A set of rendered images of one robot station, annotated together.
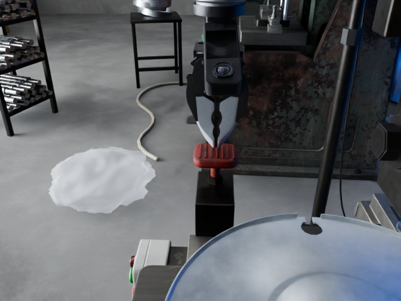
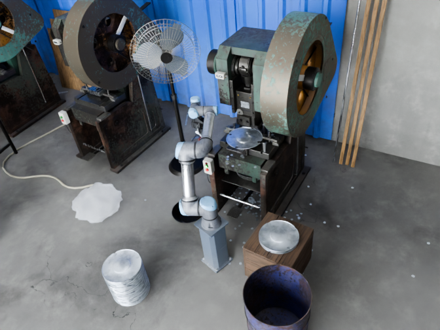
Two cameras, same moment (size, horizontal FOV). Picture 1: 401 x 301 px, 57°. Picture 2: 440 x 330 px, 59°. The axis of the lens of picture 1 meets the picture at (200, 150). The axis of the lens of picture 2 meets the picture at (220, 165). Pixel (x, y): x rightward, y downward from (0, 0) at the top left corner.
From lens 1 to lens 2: 2.83 m
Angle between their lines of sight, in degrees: 48
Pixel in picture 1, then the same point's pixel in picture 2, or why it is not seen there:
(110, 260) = (145, 213)
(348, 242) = (234, 132)
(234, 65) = not seen: hidden behind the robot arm
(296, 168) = (145, 145)
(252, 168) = (131, 157)
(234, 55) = not seen: hidden behind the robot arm
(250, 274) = (233, 141)
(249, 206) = (151, 167)
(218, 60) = not seen: hidden behind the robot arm
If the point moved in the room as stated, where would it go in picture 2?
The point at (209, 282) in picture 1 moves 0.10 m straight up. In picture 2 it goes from (232, 143) to (231, 133)
